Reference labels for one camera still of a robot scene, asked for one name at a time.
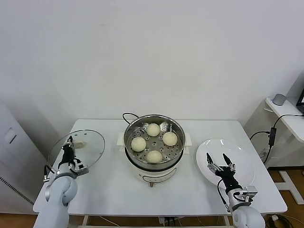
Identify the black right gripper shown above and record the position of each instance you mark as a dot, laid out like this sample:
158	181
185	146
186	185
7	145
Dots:
228	179

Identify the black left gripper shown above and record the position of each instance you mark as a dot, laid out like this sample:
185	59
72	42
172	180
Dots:
68	158

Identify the white steamed baozi bun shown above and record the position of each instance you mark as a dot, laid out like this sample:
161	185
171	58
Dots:
154	156
153	130
138	144
170	139

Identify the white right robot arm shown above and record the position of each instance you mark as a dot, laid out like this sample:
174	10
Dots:
247	217

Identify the stainless steel steamer basket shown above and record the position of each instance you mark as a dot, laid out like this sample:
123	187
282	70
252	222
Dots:
154	143

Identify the white round plate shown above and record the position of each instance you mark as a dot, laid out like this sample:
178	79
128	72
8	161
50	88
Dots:
244	161

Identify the white floor cabinet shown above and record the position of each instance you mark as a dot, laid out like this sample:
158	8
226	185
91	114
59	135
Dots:
14	154

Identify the cream electric cooker base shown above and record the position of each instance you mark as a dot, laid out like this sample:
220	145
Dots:
154	177

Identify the white side desk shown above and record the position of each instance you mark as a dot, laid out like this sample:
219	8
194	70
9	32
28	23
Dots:
293	124

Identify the black framed monitor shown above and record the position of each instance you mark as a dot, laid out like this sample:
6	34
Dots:
301	99

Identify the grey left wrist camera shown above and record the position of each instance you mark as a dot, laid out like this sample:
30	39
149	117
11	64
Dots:
82	169

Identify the white wall socket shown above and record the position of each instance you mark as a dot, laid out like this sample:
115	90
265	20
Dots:
264	152

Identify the white floor base frame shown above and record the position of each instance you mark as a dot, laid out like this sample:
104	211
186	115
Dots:
294	187

